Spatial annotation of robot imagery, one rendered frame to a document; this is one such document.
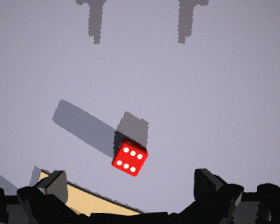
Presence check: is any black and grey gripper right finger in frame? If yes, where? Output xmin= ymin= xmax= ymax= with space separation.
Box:
xmin=157 ymin=168 xmax=280 ymax=224

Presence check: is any red die with white pips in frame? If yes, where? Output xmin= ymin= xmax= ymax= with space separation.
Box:
xmin=111 ymin=137 xmax=148 ymax=177

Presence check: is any tan flat mat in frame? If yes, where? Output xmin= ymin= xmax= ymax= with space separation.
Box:
xmin=66 ymin=183 xmax=142 ymax=216

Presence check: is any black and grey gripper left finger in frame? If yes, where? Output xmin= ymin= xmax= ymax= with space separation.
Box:
xmin=0 ymin=170 xmax=98 ymax=224

